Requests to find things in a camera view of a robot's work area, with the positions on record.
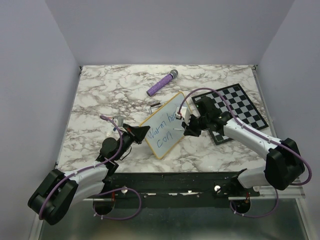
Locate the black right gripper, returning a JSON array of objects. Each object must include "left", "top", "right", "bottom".
[{"left": 181, "top": 112, "right": 210, "bottom": 137}]

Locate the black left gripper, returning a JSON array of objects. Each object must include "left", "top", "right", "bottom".
[{"left": 114, "top": 123, "right": 150, "bottom": 161}]

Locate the yellow framed whiteboard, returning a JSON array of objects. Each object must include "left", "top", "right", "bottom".
[{"left": 140, "top": 92, "right": 185, "bottom": 159}]

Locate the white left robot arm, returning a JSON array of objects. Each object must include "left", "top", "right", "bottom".
[{"left": 27, "top": 124, "right": 150, "bottom": 225}]

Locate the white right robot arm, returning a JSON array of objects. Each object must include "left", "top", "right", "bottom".
[{"left": 175, "top": 97, "right": 305, "bottom": 196}]

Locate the black white chessboard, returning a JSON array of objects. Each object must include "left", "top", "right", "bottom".
[{"left": 191, "top": 83, "right": 269, "bottom": 130}]

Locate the purple glitter microphone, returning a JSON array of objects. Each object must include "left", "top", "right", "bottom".
[{"left": 146, "top": 69, "right": 179, "bottom": 97}]

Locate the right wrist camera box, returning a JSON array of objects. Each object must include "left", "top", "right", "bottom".
[{"left": 175, "top": 106, "right": 192, "bottom": 126}]

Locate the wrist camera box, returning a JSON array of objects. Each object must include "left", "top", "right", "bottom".
[
  {"left": 175, "top": 106, "right": 192, "bottom": 126},
  {"left": 113, "top": 116, "right": 125, "bottom": 128}
]

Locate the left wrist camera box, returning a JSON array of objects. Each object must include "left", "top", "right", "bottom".
[{"left": 113, "top": 116, "right": 125, "bottom": 128}]

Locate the wire whiteboard stand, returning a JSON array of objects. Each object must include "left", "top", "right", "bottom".
[{"left": 148, "top": 101, "right": 166, "bottom": 115}]

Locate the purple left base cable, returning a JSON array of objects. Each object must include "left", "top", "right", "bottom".
[{"left": 92, "top": 187, "right": 142, "bottom": 221}]

